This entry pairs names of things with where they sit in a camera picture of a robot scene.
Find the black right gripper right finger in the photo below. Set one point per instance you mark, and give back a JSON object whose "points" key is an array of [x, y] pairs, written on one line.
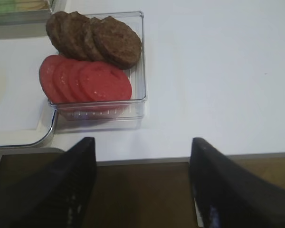
{"points": [[229, 196]]}

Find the white metal tray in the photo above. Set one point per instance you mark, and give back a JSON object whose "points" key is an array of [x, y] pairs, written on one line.
{"points": [[19, 137]]}

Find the green lettuce pile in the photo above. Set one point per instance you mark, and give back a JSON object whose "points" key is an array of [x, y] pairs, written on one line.
{"points": [[7, 6]]}

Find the clear patty tomato container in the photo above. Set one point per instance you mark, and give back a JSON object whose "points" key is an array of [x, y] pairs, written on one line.
{"points": [[113, 110]]}

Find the yellow cheese slice stack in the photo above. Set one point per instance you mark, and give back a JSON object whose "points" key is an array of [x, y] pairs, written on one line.
{"points": [[31, 5]]}

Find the brown meat patty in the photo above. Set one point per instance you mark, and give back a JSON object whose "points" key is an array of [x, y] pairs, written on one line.
{"points": [[72, 35], [117, 42], [53, 29], [88, 41]]}

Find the white paper tray liner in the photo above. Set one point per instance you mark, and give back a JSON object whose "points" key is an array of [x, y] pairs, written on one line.
{"points": [[14, 95]]}

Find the red tomato slice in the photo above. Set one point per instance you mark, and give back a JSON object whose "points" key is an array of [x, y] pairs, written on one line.
{"points": [[60, 79], [73, 82], [46, 71], [101, 81]]}

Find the clear lettuce cheese container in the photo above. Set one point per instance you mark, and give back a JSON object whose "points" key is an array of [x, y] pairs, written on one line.
{"points": [[20, 17]]}

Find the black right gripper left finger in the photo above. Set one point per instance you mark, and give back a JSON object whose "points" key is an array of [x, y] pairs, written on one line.
{"points": [[56, 196]]}

